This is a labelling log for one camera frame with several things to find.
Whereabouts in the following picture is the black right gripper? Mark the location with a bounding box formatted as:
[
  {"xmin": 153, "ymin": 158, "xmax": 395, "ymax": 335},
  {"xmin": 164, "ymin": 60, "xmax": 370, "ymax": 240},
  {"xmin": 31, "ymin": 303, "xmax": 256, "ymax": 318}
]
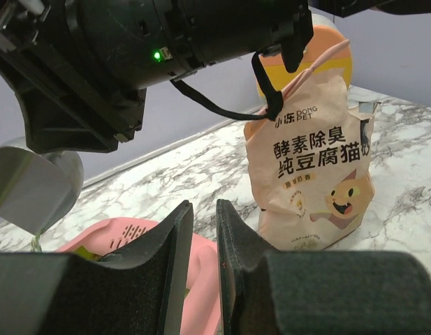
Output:
[{"xmin": 0, "ymin": 1, "xmax": 146, "ymax": 154}]

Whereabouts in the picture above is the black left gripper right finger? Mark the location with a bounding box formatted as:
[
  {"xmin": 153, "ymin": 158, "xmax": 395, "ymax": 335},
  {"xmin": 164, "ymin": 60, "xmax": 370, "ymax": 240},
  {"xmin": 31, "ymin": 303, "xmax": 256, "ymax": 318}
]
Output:
[{"xmin": 216, "ymin": 200, "xmax": 431, "ymax": 334}]

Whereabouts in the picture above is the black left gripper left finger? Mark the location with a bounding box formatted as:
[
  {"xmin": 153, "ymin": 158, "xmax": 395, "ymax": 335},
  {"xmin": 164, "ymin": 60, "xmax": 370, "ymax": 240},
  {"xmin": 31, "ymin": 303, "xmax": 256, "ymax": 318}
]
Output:
[{"xmin": 0, "ymin": 201, "xmax": 193, "ymax": 334}]

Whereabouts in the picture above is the silver metal litter scoop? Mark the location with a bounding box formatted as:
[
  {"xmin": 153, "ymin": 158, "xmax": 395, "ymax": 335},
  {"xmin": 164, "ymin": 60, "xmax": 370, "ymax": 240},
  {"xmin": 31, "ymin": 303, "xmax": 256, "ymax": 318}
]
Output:
[{"xmin": 0, "ymin": 137, "xmax": 84, "ymax": 235}]

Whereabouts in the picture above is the peach cat litter bag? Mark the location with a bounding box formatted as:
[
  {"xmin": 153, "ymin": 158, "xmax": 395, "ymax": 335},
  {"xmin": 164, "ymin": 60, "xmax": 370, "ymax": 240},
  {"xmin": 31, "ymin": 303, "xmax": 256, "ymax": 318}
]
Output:
[{"xmin": 244, "ymin": 40, "xmax": 377, "ymax": 251}]

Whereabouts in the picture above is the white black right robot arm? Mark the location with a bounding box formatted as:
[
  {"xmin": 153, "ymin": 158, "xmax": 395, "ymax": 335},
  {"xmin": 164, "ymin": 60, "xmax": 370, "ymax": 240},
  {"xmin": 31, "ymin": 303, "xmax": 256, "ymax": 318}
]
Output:
[{"xmin": 0, "ymin": 1, "xmax": 431, "ymax": 154}]

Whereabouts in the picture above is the pink green litter box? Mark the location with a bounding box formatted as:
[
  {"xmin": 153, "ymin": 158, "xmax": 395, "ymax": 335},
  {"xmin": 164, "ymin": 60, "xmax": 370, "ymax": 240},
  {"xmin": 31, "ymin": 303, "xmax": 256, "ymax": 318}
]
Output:
[{"xmin": 56, "ymin": 216, "xmax": 223, "ymax": 335}]

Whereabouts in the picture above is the round pastel drawer cabinet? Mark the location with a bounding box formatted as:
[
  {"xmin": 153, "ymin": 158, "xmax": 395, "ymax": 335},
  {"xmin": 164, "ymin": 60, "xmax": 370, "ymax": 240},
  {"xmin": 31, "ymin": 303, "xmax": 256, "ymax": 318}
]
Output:
[{"xmin": 256, "ymin": 13, "xmax": 356, "ymax": 98}]

